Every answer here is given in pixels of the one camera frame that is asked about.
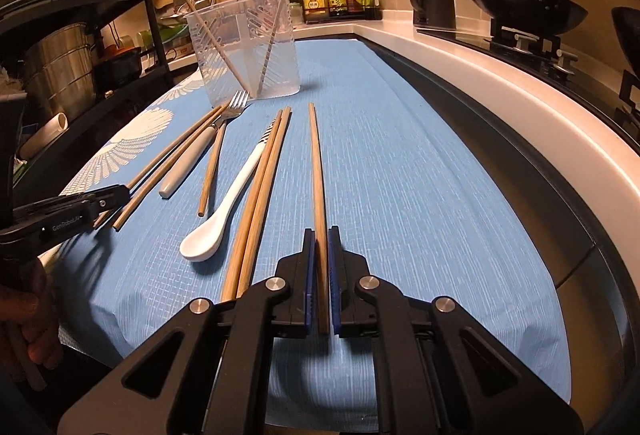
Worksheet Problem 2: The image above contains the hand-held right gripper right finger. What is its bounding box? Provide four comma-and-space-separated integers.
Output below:
327, 226, 586, 435

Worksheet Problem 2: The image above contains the yellow oil jug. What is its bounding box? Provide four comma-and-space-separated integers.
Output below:
302, 0, 331, 23

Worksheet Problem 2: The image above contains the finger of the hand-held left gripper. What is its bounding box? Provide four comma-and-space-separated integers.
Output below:
0, 204, 98, 258
12, 184, 130, 222

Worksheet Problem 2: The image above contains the white-handled steel fork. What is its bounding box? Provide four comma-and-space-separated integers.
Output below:
159, 90, 251, 200

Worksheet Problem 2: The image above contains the clear plastic cup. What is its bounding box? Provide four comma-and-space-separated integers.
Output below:
184, 0, 302, 108

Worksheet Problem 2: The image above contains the white ceramic spoon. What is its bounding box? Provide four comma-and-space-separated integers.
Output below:
179, 117, 282, 262

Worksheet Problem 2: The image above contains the black pot with orange rim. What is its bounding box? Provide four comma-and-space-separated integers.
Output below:
95, 47, 143, 88

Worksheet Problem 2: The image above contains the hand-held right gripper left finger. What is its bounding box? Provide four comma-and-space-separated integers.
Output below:
55, 229, 318, 435

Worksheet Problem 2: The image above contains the white plastic tube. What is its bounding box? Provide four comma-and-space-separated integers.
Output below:
20, 112, 68, 160

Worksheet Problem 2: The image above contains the large steel pot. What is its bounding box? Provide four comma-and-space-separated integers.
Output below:
22, 22, 98, 123

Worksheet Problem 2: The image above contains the black gas stove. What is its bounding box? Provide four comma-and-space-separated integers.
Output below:
417, 17, 640, 150

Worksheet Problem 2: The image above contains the person's left hand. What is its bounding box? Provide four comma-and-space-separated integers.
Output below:
0, 259, 65, 391

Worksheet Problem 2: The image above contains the black shelf rack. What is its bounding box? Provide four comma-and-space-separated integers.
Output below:
0, 0, 173, 196

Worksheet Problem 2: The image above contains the green plastic basin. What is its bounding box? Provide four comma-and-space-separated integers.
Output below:
137, 27, 191, 48

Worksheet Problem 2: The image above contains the blue printed tablecloth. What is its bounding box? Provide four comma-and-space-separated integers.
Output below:
37, 37, 573, 431

